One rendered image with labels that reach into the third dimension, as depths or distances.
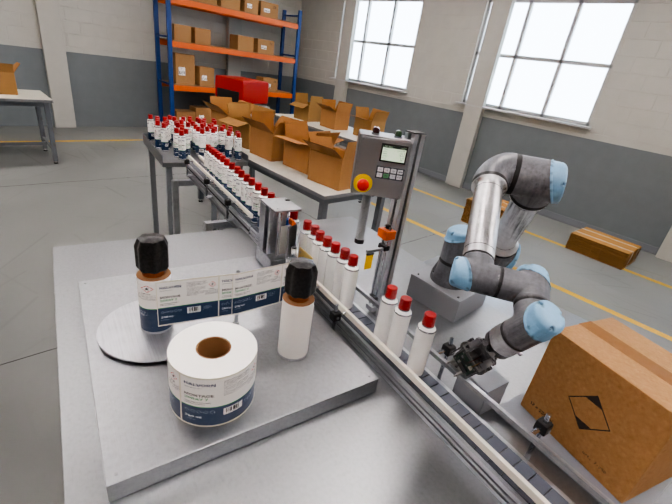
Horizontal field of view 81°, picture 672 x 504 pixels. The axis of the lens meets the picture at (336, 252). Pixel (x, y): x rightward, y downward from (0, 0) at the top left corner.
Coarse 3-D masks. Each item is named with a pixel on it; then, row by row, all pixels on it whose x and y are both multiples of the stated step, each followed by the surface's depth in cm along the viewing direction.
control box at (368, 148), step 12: (360, 132) 121; (360, 144) 120; (372, 144) 120; (396, 144) 120; (408, 144) 120; (360, 156) 122; (372, 156) 121; (408, 156) 121; (360, 168) 123; (372, 168) 123; (372, 180) 125; (384, 180) 125; (360, 192) 126; (372, 192) 126; (384, 192) 126; (396, 192) 126
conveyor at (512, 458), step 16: (368, 320) 135; (432, 384) 111; (448, 400) 107; (464, 416) 103; (480, 432) 98; (496, 448) 95; (512, 464) 91; (512, 480) 88; (528, 480) 89; (544, 480) 89; (528, 496) 85; (544, 496) 85; (560, 496) 86
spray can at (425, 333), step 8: (432, 312) 107; (424, 320) 106; (432, 320) 105; (424, 328) 107; (432, 328) 107; (416, 336) 109; (424, 336) 107; (432, 336) 107; (416, 344) 109; (424, 344) 108; (416, 352) 110; (424, 352) 109; (408, 360) 113; (416, 360) 110; (424, 360) 110; (416, 368) 111
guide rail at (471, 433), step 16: (320, 288) 145; (352, 320) 130; (368, 336) 124; (384, 352) 118; (400, 368) 113; (416, 384) 108; (432, 400) 103; (448, 416) 99; (464, 432) 96; (480, 448) 92; (496, 464) 89
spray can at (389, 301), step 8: (392, 288) 116; (384, 296) 118; (392, 296) 116; (384, 304) 117; (392, 304) 116; (384, 312) 118; (392, 312) 118; (376, 320) 122; (384, 320) 119; (376, 328) 122; (384, 328) 120; (376, 336) 122; (384, 336) 122
